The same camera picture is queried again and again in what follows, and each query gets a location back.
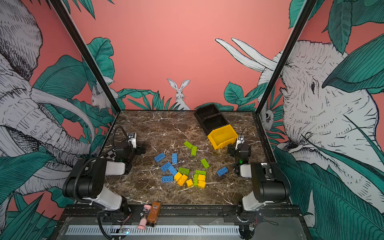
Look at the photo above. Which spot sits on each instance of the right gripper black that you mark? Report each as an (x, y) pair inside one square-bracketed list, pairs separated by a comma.
[(234, 149)]

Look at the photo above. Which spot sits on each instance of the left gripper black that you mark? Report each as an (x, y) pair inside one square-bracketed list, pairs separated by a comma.
[(137, 149)]

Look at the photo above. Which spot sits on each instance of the yellow storage bin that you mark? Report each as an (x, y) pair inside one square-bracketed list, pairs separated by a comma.
[(222, 137)]

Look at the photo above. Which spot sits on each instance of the blue lego brick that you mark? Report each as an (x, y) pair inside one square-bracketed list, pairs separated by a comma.
[(174, 158), (159, 157), (167, 179), (221, 172)]

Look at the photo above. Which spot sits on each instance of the green lego brick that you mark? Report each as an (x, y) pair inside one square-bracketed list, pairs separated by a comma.
[(205, 163), (200, 172), (184, 171), (196, 180), (194, 151), (188, 145)]

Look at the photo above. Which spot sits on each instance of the black bin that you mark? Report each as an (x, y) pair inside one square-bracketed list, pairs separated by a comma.
[(206, 111), (212, 123)]

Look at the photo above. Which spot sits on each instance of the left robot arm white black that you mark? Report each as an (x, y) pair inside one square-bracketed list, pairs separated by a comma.
[(86, 182)]

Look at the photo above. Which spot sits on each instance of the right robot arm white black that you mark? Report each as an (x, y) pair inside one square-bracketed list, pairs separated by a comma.
[(269, 184)]

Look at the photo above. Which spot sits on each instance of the checkerboard calibration board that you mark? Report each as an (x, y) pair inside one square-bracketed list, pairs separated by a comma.
[(111, 155)]

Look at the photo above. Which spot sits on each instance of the blue lego brick angled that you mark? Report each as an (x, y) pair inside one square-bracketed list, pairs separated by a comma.
[(165, 167)]

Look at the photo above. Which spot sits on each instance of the green lego brick flat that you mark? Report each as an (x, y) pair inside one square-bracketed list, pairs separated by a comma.
[(200, 172)]

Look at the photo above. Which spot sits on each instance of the blue lego brick front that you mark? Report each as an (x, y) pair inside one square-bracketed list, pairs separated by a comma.
[(167, 179)]

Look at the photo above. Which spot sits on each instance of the blue lego brick diagonal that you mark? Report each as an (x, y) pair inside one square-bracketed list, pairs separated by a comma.
[(172, 170)]

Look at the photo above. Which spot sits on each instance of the green lego brick standing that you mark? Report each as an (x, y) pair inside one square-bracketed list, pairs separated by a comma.
[(196, 180)]

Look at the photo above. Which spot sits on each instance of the yellow lego brick small left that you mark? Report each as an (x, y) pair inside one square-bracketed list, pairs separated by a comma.
[(178, 176)]

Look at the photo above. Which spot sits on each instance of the yellow lego brick small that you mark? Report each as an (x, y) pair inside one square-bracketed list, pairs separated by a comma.
[(178, 176), (190, 183)]

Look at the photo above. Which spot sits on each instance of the yellow lego brick small front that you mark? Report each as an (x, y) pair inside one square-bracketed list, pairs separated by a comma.
[(190, 183)]

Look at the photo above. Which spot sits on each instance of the yellow lego brick long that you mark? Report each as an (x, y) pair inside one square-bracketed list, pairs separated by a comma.
[(182, 180)]

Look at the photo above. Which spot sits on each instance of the white vent strip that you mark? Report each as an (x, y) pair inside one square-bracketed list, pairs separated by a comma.
[(162, 230)]

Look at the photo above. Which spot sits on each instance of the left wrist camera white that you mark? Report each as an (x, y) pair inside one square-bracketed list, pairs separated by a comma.
[(132, 139)]

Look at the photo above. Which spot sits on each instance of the pink bottle on rail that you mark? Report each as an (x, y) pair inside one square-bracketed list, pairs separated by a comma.
[(144, 215)]

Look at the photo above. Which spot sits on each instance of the brown bottle on rail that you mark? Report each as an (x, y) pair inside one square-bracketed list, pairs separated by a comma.
[(154, 214)]

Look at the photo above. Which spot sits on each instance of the black front rail frame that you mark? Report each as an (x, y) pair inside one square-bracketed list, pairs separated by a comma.
[(283, 222)]

